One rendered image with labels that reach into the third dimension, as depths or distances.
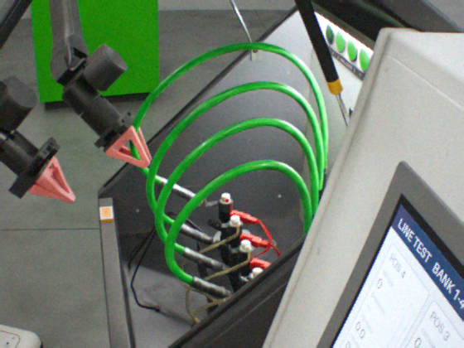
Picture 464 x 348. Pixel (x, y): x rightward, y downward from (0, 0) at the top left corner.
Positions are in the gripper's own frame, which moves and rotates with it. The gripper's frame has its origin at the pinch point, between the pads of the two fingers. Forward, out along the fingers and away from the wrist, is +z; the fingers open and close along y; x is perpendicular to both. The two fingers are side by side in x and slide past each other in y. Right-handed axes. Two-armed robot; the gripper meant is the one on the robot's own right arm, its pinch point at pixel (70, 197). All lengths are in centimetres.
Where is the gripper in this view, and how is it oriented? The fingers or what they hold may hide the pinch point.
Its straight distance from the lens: 97.4
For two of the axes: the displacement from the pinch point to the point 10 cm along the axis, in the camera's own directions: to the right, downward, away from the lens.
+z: 7.1, 6.2, 3.3
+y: 7.0, -6.1, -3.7
